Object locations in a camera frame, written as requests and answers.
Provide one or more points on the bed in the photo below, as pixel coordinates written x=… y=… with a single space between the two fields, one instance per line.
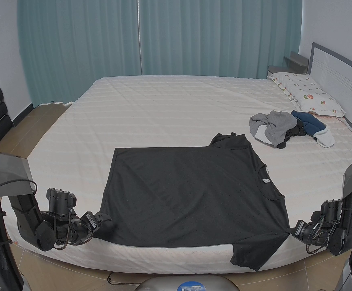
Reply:
x=169 y=111

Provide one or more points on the grey bedside table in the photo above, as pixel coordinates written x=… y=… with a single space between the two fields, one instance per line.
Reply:
x=295 y=61

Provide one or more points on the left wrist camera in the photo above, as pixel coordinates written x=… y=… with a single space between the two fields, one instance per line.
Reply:
x=60 y=200

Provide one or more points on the pile of clothes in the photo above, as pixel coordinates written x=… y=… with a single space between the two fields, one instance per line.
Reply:
x=279 y=126

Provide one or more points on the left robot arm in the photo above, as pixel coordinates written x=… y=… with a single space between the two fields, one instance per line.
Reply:
x=3 y=171

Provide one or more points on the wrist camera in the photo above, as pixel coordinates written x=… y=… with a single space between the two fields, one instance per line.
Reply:
x=330 y=211
x=60 y=200

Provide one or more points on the black T-shirt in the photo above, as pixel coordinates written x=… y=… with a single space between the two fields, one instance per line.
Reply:
x=194 y=192

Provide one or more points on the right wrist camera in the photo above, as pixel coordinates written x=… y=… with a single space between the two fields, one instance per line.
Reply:
x=330 y=211

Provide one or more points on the white printed pillow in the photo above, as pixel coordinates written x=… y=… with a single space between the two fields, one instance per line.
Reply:
x=309 y=92

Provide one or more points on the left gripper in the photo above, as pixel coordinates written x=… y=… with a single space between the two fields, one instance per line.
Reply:
x=92 y=221

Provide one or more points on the blue-green curtain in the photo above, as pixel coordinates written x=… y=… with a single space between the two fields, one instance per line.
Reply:
x=78 y=41
x=221 y=29

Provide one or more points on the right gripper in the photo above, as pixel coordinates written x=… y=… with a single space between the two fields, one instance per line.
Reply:
x=300 y=229

